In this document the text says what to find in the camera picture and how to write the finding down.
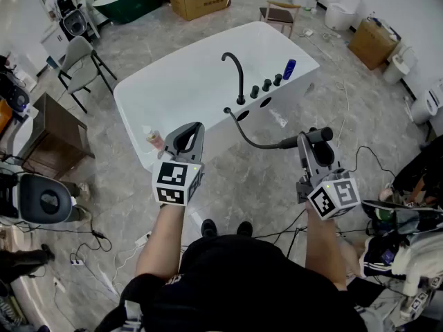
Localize blue bottle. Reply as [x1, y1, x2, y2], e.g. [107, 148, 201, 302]
[282, 59, 297, 81]

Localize black flexible shower hose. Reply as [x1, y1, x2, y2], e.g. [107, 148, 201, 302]
[223, 107, 282, 150]

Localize white bathtub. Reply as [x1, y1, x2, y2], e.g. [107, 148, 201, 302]
[113, 21, 320, 172]

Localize closed cardboard box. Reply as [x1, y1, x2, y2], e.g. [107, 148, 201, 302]
[347, 18, 402, 71]

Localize grey chair black legs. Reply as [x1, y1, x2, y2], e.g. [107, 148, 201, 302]
[57, 35, 118, 114]

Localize person's right forearm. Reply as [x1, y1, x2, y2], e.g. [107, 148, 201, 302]
[304, 202, 349, 290]

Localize white toilet with black lid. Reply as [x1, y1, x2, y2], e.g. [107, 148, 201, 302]
[12, 172, 78, 225]

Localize white floor cable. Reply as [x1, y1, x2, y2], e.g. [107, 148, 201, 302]
[303, 28, 351, 149]

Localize white round toilet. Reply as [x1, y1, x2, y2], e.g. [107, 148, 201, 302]
[324, 0, 363, 32]

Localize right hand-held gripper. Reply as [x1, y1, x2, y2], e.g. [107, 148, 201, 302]
[296, 131, 363, 221]

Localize wooden chair brown seat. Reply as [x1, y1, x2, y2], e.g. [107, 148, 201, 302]
[259, 0, 301, 39]

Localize white toilet with grey bowl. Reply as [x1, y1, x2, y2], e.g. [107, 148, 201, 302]
[57, 0, 89, 44]

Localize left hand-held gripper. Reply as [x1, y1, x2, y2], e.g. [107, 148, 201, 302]
[151, 121, 206, 207]

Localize black curved faucet spout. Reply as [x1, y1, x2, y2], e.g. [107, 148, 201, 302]
[221, 51, 246, 106]

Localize brown wooden table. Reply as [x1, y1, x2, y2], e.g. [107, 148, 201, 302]
[21, 92, 96, 181]

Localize white cabinet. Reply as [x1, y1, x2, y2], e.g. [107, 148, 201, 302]
[39, 22, 71, 62]

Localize person's left forearm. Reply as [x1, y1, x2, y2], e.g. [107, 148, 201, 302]
[134, 202, 186, 280]

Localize person's black clothed body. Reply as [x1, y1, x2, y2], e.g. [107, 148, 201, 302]
[96, 233, 368, 332]

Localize black floor cable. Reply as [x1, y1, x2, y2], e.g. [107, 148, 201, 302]
[253, 207, 309, 259]

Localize dark green tub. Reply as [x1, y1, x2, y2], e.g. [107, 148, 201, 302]
[92, 0, 163, 26]

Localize person's left black shoe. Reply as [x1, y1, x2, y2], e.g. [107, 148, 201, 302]
[201, 219, 218, 238]

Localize pink pump bottle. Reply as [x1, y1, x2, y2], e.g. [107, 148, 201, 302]
[141, 124, 165, 151]

